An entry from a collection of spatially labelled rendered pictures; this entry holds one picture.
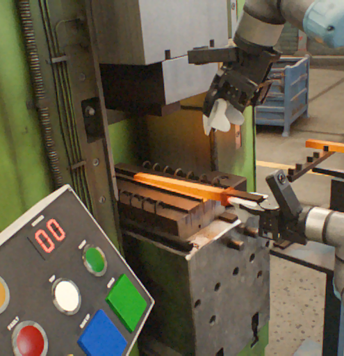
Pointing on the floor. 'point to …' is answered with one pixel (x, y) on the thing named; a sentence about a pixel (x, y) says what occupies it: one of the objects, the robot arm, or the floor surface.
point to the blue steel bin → (285, 93)
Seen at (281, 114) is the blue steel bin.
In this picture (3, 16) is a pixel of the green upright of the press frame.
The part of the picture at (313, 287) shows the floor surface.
